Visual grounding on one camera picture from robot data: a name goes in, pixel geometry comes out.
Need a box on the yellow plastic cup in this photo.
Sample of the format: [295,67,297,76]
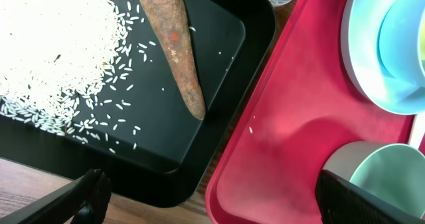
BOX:
[419,25,425,62]

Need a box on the white rice pile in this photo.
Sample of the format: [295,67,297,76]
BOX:
[0,0,157,154]

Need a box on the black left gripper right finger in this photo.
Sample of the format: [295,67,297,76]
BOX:
[315,169,424,224]

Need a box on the small light blue bowl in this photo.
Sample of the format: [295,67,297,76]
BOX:
[379,0,424,86]

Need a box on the white plastic spoon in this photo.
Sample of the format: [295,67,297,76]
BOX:
[408,112,425,149]

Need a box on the black plastic bin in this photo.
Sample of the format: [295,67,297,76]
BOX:
[1,0,276,207]

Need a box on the light blue plate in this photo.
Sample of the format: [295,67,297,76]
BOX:
[341,0,424,115]

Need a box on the mint green bowl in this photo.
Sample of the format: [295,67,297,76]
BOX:
[323,141,424,218]

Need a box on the brown carrot piece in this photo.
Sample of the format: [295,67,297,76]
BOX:
[140,0,206,120]

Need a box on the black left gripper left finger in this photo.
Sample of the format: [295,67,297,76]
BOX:
[0,168,113,224]

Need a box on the red plastic tray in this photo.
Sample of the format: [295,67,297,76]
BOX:
[206,0,416,223]

